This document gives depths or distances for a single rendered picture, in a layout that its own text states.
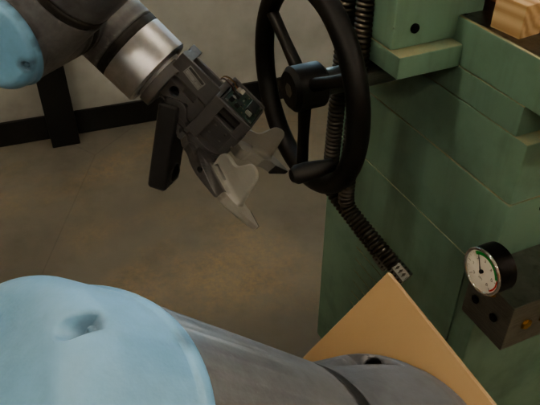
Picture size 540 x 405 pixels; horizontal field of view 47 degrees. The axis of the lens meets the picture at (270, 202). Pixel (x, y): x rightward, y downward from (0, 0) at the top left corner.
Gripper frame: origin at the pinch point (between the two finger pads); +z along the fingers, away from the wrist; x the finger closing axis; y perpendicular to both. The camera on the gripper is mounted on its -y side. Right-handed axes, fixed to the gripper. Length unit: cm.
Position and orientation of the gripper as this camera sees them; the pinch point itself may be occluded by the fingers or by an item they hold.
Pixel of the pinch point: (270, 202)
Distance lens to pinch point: 77.4
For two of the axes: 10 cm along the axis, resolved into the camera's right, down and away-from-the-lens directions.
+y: 6.6, -5.6, -5.0
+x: 2.4, -4.7, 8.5
